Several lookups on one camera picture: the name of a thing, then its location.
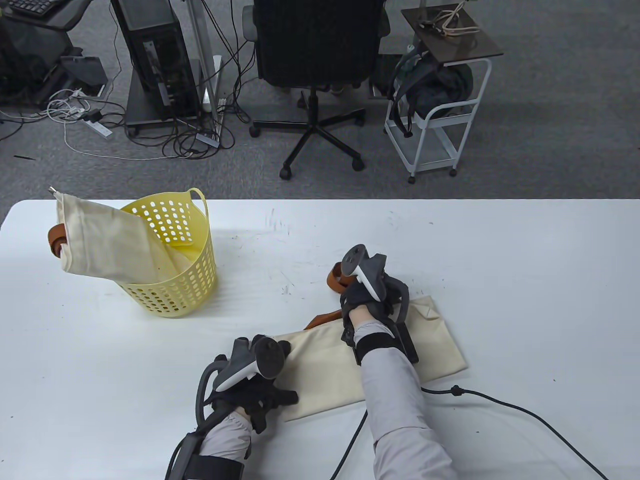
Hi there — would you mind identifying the black white right controller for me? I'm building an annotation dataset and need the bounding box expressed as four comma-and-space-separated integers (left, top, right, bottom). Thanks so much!
341, 244, 388, 303

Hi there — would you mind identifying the black left wrist band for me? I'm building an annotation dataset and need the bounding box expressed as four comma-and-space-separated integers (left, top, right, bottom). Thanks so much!
165, 432, 246, 480

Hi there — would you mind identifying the cream tote bag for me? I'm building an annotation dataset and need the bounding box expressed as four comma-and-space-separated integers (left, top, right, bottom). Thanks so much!
48, 187, 206, 286

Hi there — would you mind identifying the person's right hand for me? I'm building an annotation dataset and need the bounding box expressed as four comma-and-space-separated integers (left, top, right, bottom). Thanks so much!
340, 267, 412, 346

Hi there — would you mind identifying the beige coiled cable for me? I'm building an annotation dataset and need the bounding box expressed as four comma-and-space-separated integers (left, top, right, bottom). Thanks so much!
419, 2, 481, 38

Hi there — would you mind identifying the flower print canvas bag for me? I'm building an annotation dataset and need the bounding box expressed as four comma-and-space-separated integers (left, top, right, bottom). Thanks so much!
272, 260, 468, 423

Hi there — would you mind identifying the yellow plastic basket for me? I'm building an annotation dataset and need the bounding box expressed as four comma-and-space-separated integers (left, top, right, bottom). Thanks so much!
116, 187, 218, 319

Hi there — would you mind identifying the black keyboard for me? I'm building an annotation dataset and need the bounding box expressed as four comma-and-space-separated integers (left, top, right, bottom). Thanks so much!
9, 0, 58, 16

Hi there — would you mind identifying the black office chair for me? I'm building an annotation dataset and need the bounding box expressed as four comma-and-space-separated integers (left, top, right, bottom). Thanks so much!
242, 0, 391, 181

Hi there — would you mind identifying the white power strip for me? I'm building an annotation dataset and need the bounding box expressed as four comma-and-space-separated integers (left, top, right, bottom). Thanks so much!
82, 119, 114, 141

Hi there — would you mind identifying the person's left hand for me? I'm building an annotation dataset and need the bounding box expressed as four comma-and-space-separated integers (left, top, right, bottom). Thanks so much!
210, 337, 300, 435

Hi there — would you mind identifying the person's right forearm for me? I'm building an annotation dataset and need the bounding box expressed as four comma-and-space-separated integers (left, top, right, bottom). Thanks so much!
352, 320, 458, 480

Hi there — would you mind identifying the black right wrist band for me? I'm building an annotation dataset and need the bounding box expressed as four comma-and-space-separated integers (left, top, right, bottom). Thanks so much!
352, 322, 420, 366

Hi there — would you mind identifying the black white left controller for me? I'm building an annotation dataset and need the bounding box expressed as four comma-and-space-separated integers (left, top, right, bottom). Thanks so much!
215, 336, 286, 392

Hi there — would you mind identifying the black backpack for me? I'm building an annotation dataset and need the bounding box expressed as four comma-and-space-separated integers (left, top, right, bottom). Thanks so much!
387, 52, 473, 138

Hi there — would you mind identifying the black wrist band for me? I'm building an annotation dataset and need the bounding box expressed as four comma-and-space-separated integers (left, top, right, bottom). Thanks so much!
165, 432, 246, 480
352, 322, 420, 366

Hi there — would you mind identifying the aluminium floor post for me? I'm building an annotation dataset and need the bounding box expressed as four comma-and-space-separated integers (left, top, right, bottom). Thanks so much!
186, 0, 223, 143

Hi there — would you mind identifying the black standing desk frame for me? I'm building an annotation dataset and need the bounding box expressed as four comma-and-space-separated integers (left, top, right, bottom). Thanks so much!
0, 0, 108, 107

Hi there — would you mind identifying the person's left forearm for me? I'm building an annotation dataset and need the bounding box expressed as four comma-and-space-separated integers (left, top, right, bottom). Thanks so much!
197, 407, 253, 480

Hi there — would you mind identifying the black white controller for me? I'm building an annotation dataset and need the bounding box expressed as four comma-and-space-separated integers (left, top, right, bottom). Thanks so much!
341, 244, 388, 303
215, 336, 286, 392

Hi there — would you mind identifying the white rolling cart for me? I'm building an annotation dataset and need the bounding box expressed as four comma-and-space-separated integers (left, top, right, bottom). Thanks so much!
384, 4, 505, 185

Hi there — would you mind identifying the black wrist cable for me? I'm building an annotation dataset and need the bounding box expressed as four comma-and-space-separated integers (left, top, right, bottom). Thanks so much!
330, 385, 611, 480

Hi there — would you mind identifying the black computer tower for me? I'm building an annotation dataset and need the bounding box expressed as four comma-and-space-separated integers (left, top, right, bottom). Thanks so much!
111, 0, 201, 126

